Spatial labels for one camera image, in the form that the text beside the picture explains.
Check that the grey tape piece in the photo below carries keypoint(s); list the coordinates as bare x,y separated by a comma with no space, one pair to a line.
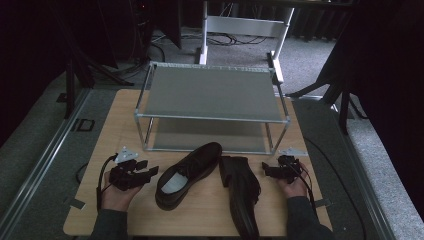
75,203
322,202

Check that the dark curtain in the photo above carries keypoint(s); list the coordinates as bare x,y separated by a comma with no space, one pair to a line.
390,83
26,50

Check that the grey metal shoe rack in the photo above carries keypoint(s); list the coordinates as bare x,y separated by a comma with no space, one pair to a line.
211,93

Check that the aluminium floor rail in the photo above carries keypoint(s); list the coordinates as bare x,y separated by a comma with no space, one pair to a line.
366,190
43,160

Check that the person's right hand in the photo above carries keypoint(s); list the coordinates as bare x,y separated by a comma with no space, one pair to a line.
295,190

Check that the black tripod stand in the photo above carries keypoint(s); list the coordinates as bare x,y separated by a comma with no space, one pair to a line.
70,90
343,103

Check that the black leather shoe white insole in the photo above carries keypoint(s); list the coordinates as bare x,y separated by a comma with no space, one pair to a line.
193,170

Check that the white desk frame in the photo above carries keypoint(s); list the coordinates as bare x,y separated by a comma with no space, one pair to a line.
245,26

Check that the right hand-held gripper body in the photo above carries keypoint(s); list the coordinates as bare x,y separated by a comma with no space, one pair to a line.
289,168

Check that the black floor bracket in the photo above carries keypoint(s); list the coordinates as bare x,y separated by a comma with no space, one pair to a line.
80,125

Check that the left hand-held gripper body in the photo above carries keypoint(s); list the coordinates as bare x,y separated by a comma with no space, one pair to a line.
125,175

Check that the person's left hand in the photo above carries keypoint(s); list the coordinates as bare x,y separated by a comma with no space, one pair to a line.
116,198

